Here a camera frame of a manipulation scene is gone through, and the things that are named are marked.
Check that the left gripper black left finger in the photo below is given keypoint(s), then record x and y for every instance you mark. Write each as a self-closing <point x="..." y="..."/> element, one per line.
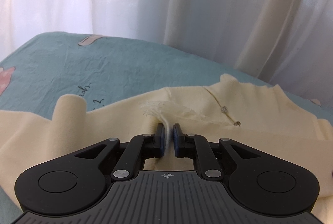
<point x="134" y="153"/>

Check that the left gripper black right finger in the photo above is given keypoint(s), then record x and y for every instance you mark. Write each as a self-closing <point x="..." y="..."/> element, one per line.
<point x="198" y="149"/>

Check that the cream yellow small garment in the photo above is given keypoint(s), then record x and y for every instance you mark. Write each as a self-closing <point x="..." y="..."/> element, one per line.
<point x="259" y="116"/>

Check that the white sheer curtain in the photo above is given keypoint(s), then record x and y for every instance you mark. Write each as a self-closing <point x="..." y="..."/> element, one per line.
<point x="284" y="42"/>

